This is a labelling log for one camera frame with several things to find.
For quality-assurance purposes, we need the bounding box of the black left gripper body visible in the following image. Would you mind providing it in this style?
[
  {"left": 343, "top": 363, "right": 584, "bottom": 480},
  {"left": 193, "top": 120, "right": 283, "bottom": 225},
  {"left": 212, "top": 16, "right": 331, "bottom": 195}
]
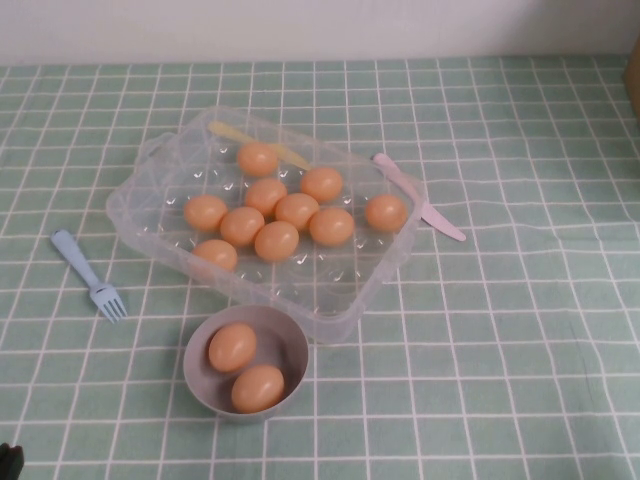
[{"left": 0, "top": 442, "right": 25, "bottom": 480}]

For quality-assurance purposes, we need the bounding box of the orange plastic egg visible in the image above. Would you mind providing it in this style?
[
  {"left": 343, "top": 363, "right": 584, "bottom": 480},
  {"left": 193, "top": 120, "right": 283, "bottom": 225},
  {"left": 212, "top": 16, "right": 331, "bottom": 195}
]
[
  {"left": 191, "top": 239, "right": 239, "bottom": 274},
  {"left": 253, "top": 220, "right": 300, "bottom": 263},
  {"left": 364, "top": 194, "right": 409, "bottom": 233},
  {"left": 274, "top": 192, "right": 321, "bottom": 231},
  {"left": 244, "top": 178, "right": 289, "bottom": 216},
  {"left": 219, "top": 206, "right": 266, "bottom": 247},
  {"left": 182, "top": 194, "right": 229, "bottom": 232},
  {"left": 308, "top": 207, "right": 356, "bottom": 247},
  {"left": 299, "top": 166, "right": 345, "bottom": 204},
  {"left": 207, "top": 322, "right": 258, "bottom": 373},
  {"left": 236, "top": 141, "right": 280, "bottom": 177},
  {"left": 230, "top": 364, "right": 286, "bottom": 414}
]

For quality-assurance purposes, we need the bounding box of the clear plastic egg box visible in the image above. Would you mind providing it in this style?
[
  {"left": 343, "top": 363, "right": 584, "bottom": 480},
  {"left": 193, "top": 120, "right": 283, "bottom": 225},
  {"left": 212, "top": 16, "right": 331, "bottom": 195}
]
[{"left": 105, "top": 104, "right": 426, "bottom": 346}]

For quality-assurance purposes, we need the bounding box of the brown cardboard box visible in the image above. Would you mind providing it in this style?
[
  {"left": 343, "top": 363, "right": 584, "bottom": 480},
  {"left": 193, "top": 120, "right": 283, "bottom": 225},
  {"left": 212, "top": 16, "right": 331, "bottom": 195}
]
[{"left": 622, "top": 37, "right": 640, "bottom": 119}]

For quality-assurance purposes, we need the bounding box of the light blue plastic fork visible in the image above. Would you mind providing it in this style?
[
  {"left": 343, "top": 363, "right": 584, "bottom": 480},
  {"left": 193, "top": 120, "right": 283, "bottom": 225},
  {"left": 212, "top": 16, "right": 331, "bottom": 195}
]
[{"left": 50, "top": 229, "right": 128, "bottom": 324}]

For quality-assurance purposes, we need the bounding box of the grey round bowl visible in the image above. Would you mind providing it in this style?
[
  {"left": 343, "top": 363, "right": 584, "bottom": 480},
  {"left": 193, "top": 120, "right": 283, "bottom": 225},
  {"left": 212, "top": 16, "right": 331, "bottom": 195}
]
[{"left": 183, "top": 304, "right": 310, "bottom": 425}]

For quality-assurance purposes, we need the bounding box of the yellow plastic knife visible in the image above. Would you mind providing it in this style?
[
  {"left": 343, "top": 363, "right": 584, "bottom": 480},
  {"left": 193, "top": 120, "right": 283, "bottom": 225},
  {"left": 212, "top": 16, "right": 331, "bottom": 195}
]
[{"left": 207, "top": 120, "right": 313, "bottom": 171}]

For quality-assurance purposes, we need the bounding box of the pink plastic knife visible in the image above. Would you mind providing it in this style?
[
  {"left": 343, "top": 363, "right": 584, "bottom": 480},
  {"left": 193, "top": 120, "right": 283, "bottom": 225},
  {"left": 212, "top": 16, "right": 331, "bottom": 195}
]
[{"left": 370, "top": 152, "right": 467, "bottom": 244}]

